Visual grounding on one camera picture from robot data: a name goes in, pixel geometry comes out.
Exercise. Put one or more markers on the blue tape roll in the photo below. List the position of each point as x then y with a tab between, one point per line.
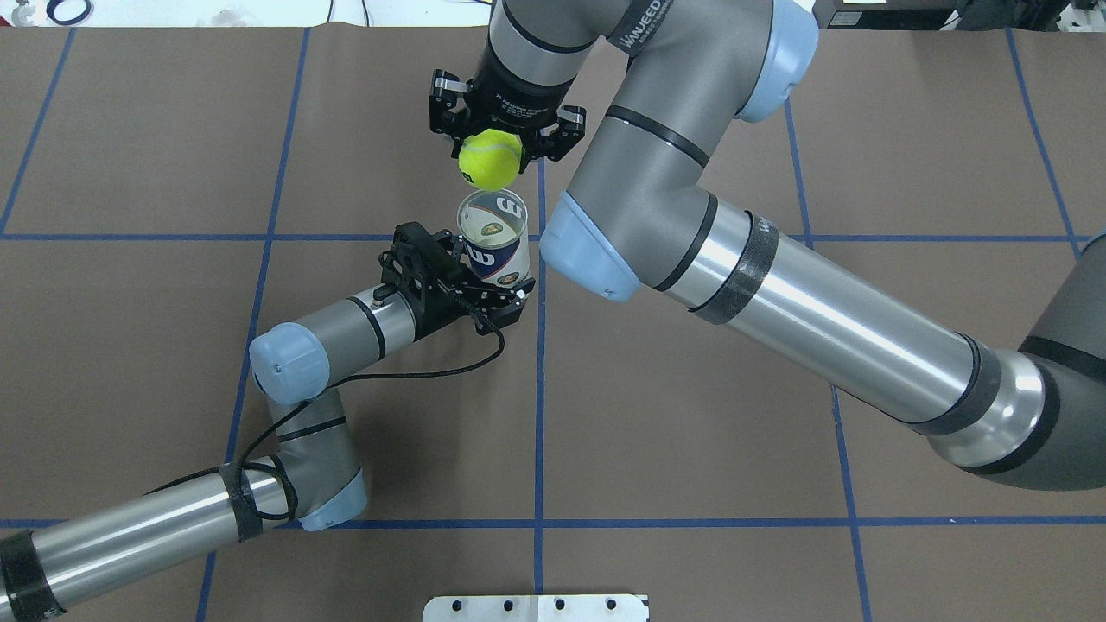
68	13

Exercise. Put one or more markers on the yellow tennis ball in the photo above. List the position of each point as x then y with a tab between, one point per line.
490	160

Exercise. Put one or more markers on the black small computer box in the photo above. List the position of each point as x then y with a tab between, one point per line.
885	15

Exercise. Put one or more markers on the white blue tennis ball can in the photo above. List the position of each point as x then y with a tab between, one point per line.
494	226

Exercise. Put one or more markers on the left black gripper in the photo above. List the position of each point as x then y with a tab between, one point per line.
438	316

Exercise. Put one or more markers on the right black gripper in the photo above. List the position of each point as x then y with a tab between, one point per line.
522	93

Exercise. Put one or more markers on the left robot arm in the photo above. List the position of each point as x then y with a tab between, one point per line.
124	367

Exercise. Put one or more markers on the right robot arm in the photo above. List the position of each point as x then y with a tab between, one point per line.
634	215

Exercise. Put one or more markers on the white camera post with base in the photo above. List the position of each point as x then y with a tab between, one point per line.
536	607

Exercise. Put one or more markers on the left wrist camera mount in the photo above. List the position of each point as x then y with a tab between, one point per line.
416	265

